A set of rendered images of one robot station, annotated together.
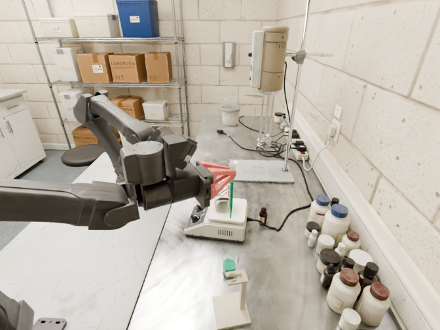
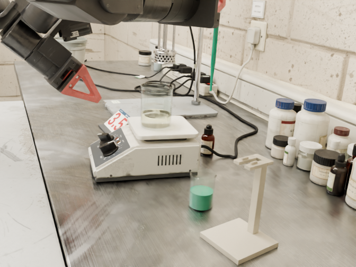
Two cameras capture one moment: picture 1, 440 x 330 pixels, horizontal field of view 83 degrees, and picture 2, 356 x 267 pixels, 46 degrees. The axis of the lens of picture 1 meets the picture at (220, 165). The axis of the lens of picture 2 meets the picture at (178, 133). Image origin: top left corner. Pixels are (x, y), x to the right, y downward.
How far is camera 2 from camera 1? 0.41 m
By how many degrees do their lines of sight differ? 26
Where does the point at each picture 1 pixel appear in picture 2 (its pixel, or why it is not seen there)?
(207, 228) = (139, 157)
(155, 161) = not seen: outside the picture
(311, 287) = (322, 198)
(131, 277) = (32, 246)
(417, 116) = not seen: outside the picture
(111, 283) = not seen: outside the picture
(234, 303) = (238, 231)
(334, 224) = (314, 123)
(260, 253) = (229, 181)
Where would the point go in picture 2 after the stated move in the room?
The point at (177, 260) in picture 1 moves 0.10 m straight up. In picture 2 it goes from (104, 210) to (104, 152)
